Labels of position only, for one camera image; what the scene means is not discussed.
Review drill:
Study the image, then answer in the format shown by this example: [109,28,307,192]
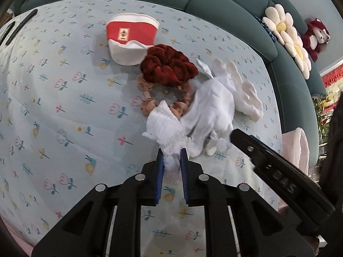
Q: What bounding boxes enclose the white daisy flower cushion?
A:
[284,29,313,80]
[263,4,298,45]

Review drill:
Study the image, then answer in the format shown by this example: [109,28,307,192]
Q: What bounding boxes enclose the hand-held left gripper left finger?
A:
[32,148,164,257]

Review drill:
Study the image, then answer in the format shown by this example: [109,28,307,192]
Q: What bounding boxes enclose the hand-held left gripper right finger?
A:
[180,148,314,257]

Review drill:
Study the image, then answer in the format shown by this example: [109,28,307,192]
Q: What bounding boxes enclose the white ruffled garment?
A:
[182,59,236,157]

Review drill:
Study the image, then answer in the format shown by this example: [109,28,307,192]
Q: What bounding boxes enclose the brown beaded bracelet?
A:
[136,75,194,118]

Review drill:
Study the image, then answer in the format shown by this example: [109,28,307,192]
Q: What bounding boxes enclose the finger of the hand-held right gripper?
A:
[230,128,279,169]

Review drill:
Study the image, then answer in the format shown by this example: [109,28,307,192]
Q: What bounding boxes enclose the white cotton glove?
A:
[225,60,264,121]

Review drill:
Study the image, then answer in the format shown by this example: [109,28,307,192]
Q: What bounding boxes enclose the red bear plush toy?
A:
[301,18,331,62]

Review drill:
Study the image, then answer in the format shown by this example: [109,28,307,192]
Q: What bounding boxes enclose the dark red scrunchie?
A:
[141,43,199,88]

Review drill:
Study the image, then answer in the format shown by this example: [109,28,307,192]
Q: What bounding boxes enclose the pink fleece blanket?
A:
[0,217,38,257]

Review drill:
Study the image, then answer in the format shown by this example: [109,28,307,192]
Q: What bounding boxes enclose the white tissue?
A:
[142,100,193,172]

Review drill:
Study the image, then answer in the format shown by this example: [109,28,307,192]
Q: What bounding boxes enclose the floral pale blue tablecloth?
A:
[0,0,284,257]

